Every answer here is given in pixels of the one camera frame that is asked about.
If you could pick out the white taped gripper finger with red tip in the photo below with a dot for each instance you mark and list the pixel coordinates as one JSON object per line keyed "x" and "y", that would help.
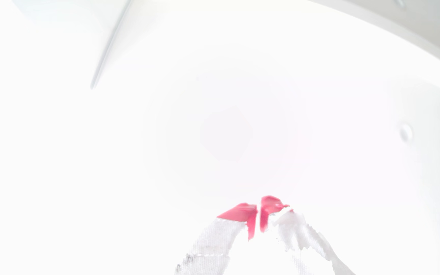
{"x": 220, "y": 236}
{"x": 300, "y": 233}

